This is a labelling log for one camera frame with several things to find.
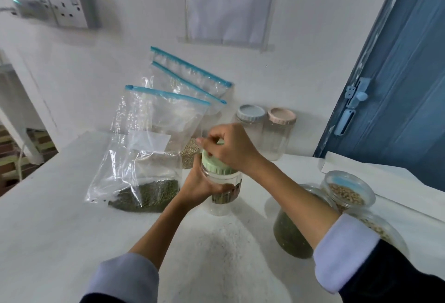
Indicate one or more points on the person's left hand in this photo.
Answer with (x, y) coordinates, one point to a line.
(194, 188)

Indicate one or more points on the person's right hand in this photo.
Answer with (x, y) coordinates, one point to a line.
(236, 146)

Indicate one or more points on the person's right thumb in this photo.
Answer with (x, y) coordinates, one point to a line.
(205, 144)

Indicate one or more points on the person's left thumb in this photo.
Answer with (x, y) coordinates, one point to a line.
(220, 189)

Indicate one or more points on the clear plastic jar with beans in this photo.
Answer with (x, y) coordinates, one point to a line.
(224, 195)

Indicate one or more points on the light green jar lid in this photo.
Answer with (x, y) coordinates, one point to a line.
(215, 165)

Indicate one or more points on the person's right forearm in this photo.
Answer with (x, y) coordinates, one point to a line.
(313, 215)

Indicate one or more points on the person's left forearm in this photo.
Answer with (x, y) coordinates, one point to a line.
(156, 236)

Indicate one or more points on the zip bag with beige grains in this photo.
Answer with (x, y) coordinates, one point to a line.
(184, 97)

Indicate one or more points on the empty jar with blue lid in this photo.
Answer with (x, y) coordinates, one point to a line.
(250, 118)

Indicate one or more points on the zip bag with green beans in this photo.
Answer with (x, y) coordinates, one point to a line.
(149, 160)

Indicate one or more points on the empty jar with pink lid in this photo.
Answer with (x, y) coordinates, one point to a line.
(278, 132)

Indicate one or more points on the empty clear zip bag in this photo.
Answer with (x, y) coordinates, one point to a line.
(194, 69)

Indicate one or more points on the open jar of green beans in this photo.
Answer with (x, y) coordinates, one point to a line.
(292, 236)

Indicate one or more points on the open jar of beige grains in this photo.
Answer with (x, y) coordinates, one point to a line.
(382, 229)
(347, 193)

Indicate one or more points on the paper sheet in plastic sleeve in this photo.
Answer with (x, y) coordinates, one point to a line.
(229, 3)

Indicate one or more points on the light blue door latch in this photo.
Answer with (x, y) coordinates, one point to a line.
(353, 104)

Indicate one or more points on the blue door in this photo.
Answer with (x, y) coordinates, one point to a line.
(399, 87)

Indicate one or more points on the white plugged charger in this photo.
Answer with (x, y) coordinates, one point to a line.
(29, 6)

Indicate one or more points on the white double wall socket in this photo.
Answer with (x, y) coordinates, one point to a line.
(71, 8)

